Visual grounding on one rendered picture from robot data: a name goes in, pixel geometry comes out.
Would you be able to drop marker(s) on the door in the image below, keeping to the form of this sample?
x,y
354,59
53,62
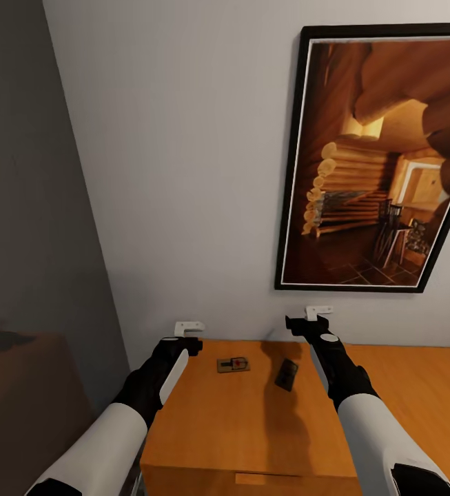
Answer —
x,y
62,354

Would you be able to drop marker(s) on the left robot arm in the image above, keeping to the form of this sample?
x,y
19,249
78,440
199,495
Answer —
x,y
99,462

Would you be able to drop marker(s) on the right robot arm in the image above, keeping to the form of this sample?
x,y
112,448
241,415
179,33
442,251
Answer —
x,y
386,460

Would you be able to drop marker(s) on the mousetrap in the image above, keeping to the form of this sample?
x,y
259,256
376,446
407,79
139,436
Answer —
x,y
233,365
287,375

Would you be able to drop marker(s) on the cabinet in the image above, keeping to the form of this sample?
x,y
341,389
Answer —
x,y
239,434

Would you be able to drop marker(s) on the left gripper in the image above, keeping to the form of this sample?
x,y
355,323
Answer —
x,y
193,345

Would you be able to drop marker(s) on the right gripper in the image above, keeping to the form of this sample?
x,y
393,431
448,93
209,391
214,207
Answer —
x,y
300,327

